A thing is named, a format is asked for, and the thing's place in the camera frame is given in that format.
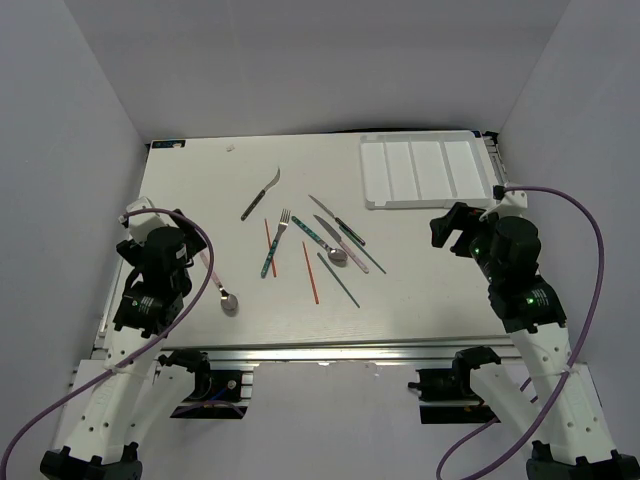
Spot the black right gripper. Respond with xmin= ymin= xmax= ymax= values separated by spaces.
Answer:
xmin=429 ymin=202 xmax=502 ymax=284

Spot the spoon with pink handle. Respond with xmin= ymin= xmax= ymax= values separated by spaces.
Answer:
xmin=199 ymin=251 xmax=239 ymax=317

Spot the curved blade dark-handled knife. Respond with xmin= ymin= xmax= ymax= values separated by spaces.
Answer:
xmin=240 ymin=167 xmax=281 ymax=221

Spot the fork with teal handle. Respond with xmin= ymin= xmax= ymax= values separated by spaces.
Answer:
xmin=260 ymin=209 xmax=291 ymax=278

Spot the knife with pink handle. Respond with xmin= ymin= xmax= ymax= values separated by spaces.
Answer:
xmin=313 ymin=215 xmax=369 ymax=274

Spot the teal chopstick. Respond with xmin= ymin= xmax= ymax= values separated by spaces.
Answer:
xmin=315 ymin=252 xmax=361 ymax=309
xmin=339 ymin=226 xmax=387 ymax=275

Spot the knife with black handle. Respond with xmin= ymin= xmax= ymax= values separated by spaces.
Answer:
xmin=308 ymin=194 xmax=366 ymax=246

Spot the orange chopstick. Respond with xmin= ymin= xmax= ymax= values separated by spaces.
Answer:
xmin=301 ymin=241 xmax=320 ymax=305
xmin=264 ymin=218 xmax=277 ymax=278

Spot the spoon with teal handle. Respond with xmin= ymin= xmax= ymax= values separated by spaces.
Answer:
xmin=292 ymin=216 xmax=347 ymax=267

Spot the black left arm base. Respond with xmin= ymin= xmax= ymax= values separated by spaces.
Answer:
xmin=158 ymin=349 xmax=247 ymax=419

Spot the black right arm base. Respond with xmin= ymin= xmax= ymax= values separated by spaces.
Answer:
xmin=407 ymin=346 xmax=501 ymax=425

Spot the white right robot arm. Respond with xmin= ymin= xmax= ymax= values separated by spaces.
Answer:
xmin=430 ymin=202 xmax=639 ymax=479

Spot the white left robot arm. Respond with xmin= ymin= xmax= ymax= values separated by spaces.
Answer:
xmin=40 ymin=207 xmax=213 ymax=479

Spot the white compartment utensil tray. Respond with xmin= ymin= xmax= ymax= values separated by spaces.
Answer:
xmin=360 ymin=131 xmax=491 ymax=210

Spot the small label sticker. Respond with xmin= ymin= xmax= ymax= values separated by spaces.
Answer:
xmin=151 ymin=139 xmax=186 ymax=149

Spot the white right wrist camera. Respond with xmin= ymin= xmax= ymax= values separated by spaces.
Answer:
xmin=480 ymin=185 xmax=528 ymax=221

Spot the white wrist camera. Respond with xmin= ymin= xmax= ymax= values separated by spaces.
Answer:
xmin=118 ymin=196 xmax=167 ymax=245
xmin=480 ymin=185 xmax=528 ymax=221

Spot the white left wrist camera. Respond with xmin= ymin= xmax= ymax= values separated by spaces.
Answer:
xmin=118 ymin=196 xmax=167 ymax=245

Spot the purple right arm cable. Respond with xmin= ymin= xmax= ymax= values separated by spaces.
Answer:
xmin=435 ymin=185 xmax=606 ymax=480

